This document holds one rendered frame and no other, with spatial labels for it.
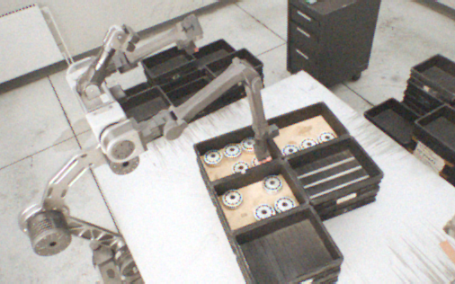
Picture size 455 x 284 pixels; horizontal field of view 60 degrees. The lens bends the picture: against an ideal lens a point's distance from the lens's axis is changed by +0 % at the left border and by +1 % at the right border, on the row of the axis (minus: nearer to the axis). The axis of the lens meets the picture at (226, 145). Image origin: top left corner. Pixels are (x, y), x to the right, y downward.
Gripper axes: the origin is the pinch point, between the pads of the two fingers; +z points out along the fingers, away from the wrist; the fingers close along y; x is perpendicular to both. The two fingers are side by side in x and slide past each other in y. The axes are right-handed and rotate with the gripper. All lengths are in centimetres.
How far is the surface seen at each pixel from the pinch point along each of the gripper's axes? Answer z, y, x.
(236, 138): 0.2, 20.4, 7.8
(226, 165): 4.3, 6.8, 18.2
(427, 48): 84, 154, -224
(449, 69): 33, 65, -168
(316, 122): 3.7, 20.4, -40.1
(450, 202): 17, -44, -85
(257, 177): 0.4, -9.5, 5.3
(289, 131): 3.9, 19.0, -22.9
